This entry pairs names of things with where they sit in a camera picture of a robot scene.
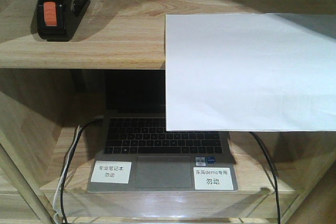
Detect white cable left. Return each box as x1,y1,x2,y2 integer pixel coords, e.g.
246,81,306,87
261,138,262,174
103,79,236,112
52,124,81,224

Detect white label sticker left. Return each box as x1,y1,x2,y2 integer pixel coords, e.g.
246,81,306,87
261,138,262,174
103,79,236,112
90,161,132,184

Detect black cable left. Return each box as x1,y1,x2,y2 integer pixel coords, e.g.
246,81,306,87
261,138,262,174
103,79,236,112
60,118,103,224

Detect black cable right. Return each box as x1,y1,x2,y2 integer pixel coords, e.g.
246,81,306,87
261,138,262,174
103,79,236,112
248,131,282,224

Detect silver laptop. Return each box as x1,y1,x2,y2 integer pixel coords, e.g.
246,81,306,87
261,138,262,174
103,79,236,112
87,70,238,193

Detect white paper sheets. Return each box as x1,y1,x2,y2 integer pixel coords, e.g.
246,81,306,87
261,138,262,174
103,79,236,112
165,14,335,132

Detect black cable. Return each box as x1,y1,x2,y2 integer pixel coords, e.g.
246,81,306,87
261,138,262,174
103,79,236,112
248,131,282,224
60,118,103,224

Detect white label sticker right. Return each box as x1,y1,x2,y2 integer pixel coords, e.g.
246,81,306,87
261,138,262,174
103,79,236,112
193,167,234,190

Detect white label sticker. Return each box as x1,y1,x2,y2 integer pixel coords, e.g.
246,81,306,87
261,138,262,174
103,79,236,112
90,161,132,184
193,167,234,190

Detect wooden shelf board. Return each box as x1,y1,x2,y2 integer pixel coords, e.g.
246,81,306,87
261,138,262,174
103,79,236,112
1,0,335,69

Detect black orange stapler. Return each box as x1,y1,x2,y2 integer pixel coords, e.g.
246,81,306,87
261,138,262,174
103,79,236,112
36,0,91,41

